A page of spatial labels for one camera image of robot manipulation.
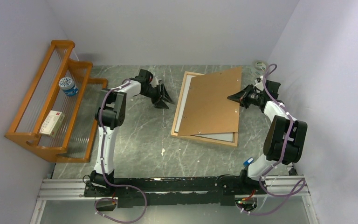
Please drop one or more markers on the aluminium rail frame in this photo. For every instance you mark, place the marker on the aluminium rail frame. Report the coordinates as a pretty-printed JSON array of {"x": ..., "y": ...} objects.
[{"x": 72, "y": 189}]

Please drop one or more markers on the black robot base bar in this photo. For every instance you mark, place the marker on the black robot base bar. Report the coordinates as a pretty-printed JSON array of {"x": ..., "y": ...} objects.
[{"x": 224, "y": 190}]

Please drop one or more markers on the blue white round can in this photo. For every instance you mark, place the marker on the blue white round can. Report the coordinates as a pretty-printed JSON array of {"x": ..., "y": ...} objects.
[{"x": 68, "y": 86}]

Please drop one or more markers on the small blue clip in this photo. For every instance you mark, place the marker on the small blue clip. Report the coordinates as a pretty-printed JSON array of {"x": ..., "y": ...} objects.
[{"x": 248, "y": 162}]

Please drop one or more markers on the small white green box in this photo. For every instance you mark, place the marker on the small white green box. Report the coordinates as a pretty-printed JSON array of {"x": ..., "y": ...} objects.
[{"x": 52, "y": 123}]

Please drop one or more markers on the light wooden picture frame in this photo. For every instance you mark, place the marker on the light wooden picture frame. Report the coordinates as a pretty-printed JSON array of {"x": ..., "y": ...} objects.
[{"x": 203, "y": 136}]

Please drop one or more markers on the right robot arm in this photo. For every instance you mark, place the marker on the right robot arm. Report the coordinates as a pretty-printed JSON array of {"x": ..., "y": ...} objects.
[{"x": 286, "y": 135}]

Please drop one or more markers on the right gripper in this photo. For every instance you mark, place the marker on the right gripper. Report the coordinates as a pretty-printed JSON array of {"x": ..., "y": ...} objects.
[{"x": 241, "y": 96}]

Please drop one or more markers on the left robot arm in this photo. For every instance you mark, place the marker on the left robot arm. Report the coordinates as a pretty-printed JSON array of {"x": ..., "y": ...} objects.
[{"x": 110, "y": 114}]

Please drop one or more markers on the brown backing board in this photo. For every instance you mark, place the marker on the brown backing board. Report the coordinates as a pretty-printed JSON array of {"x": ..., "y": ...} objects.
[{"x": 207, "y": 108}]

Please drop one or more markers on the printed photo of people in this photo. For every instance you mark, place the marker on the printed photo of people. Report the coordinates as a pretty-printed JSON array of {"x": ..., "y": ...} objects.
[{"x": 185, "y": 102}]

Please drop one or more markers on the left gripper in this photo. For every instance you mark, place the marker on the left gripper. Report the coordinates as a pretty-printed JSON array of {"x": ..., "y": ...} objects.
[{"x": 164, "y": 94}]

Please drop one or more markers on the orange wooden rack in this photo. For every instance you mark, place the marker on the orange wooden rack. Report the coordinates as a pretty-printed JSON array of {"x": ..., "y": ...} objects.
[{"x": 74, "y": 140}]

